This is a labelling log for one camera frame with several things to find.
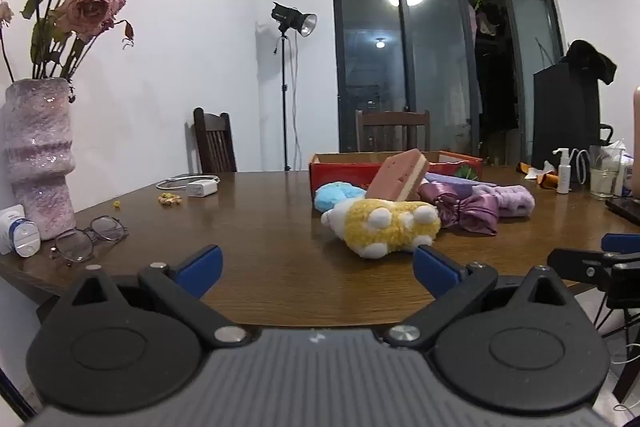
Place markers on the white power adapter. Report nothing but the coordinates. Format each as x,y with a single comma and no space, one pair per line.
201,188

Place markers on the laptop with pink cover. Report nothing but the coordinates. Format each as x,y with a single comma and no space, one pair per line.
625,209

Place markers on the hanging clothes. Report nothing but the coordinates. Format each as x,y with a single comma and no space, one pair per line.
482,19

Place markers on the studio light on stand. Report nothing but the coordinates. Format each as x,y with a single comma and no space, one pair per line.
290,17

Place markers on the yellow white plush toy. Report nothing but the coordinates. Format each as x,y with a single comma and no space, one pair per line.
370,224

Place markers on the light blue plush toy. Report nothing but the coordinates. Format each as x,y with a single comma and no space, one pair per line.
337,196

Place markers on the dark wooden chair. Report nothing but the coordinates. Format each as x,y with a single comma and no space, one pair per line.
215,147
392,119

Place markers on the pile of yellow snack pieces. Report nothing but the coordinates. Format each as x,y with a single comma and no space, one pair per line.
170,199

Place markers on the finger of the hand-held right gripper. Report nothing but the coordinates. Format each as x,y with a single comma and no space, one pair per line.
580,264
622,243

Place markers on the small white box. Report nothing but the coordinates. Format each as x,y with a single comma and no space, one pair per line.
7,227

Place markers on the red cardboard box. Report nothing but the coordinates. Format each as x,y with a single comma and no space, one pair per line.
340,169

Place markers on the purple satin scrunchie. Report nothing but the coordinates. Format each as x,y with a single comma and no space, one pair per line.
460,209

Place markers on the white blue lens case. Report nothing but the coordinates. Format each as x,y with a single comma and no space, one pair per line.
26,239

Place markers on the eyeglasses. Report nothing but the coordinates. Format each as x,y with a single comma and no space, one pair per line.
89,233

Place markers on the pink textured vase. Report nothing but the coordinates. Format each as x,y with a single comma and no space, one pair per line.
40,147

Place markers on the glass jar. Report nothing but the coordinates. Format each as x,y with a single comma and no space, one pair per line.
605,177

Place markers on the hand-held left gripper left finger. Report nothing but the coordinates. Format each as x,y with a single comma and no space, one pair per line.
200,269

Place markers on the white blue tissue pack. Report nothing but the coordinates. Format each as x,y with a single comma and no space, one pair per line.
627,172

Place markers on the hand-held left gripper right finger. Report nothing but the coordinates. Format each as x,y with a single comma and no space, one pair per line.
435,269

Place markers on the black paper bag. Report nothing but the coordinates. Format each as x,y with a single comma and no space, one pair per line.
565,122

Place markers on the lavender plush headband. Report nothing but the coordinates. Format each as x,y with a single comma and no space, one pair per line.
510,202

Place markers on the sliding glass door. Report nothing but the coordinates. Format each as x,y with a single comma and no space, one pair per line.
435,67

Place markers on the white pump bottle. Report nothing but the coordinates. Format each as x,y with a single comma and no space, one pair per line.
563,177

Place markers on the black garment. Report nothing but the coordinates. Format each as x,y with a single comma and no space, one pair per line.
587,57

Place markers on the orange white tool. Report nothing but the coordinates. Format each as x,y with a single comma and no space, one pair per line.
547,179

